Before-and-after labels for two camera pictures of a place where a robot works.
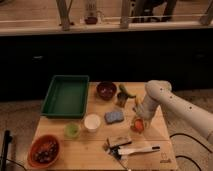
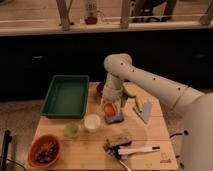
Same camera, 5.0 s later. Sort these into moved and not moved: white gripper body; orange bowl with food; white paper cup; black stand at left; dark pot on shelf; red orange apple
Moved: white gripper body; red orange apple
Not moved: dark pot on shelf; white paper cup; black stand at left; orange bowl with food
